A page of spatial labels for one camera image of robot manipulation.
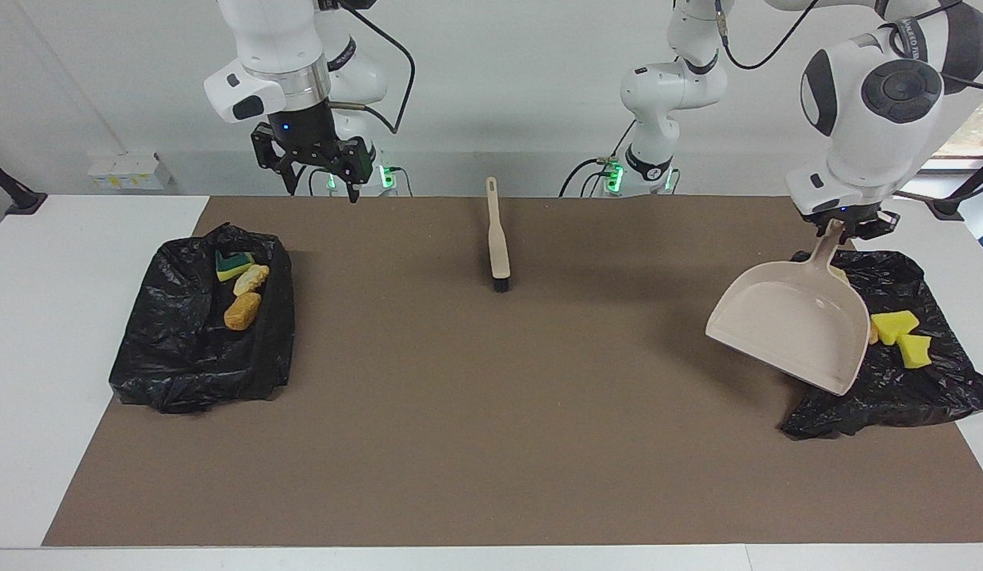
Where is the yellow sponge chunk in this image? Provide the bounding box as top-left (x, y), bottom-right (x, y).
top-left (870, 310), bottom-right (921, 347)

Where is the beige plastic dustpan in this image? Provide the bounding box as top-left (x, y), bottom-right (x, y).
top-left (705, 219), bottom-right (871, 397)

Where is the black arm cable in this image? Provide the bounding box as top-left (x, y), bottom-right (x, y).
top-left (713, 0), bottom-right (983, 92)
top-left (326, 0), bottom-right (417, 134)

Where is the black clamp stand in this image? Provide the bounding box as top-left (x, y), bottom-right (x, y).
top-left (896, 155), bottom-right (983, 221)
top-left (0, 152), bottom-right (48, 217)

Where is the pale bread piece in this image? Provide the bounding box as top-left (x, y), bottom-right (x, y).
top-left (232, 264), bottom-right (271, 297)

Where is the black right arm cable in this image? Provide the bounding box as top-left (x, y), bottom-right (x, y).
top-left (326, 0), bottom-right (417, 134)

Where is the beige hand brush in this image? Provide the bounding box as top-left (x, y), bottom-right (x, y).
top-left (486, 177), bottom-right (512, 293)

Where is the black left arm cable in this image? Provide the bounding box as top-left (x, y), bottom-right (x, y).
top-left (713, 0), bottom-right (983, 92)

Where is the brown bread roll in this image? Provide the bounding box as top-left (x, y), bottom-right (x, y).
top-left (224, 292), bottom-right (263, 331)

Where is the brown table mat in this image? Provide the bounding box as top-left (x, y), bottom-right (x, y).
top-left (43, 196), bottom-right (983, 546)

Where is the black bag lined bin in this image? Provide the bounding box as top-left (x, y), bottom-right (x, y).
top-left (779, 249), bottom-right (983, 441)
top-left (109, 223), bottom-right (295, 415)

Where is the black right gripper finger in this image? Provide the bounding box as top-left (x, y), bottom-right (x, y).
top-left (336, 136), bottom-right (377, 205)
top-left (251, 123), bottom-right (301, 197)

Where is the yellow and green sponge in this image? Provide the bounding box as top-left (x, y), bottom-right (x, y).
top-left (215, 250), bottom-right (256, 283)

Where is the window with frame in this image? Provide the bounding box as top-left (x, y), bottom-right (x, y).
top-left (920, 87), bottom-right (983, 171)

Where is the yellow sponge wedge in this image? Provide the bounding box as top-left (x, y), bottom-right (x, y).
top-left (896, 334), bottom-right (934, 370)

